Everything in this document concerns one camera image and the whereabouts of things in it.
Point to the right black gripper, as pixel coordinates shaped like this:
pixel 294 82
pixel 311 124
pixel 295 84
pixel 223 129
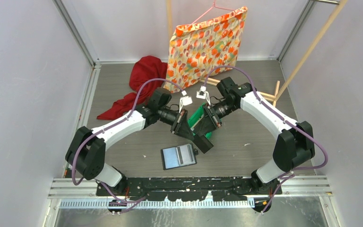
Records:
pixel 207 126

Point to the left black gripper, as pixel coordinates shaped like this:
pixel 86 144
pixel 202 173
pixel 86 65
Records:
pixel 180 127

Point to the green plastic bin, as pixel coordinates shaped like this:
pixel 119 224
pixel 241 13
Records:
pixel 196 116

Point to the black card holder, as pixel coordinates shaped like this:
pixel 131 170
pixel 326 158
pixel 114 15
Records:
pixel 179 156

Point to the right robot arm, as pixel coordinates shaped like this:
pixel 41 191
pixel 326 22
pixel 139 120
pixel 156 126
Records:
pixel 293 144

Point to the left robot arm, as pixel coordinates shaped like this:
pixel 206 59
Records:
pixel 86 153

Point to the red cloth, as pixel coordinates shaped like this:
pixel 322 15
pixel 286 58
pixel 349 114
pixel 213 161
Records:
pixel 148 67

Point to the floral orange gift bag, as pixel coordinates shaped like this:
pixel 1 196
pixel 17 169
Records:
pixel 204 48

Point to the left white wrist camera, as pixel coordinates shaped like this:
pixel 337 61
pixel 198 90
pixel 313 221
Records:
pixel 184 100

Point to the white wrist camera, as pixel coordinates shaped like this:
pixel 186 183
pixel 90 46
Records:
pixel 202 93
pixel 184 100

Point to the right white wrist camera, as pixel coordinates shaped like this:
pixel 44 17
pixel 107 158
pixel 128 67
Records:
pixel 202 93

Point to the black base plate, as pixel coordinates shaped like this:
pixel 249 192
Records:
pixel 232 188

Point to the wooden rack frame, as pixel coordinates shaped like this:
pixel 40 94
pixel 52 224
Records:
pixel 301 35

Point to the pink wire hanger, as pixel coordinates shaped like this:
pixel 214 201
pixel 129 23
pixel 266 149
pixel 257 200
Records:
pixel 213 7

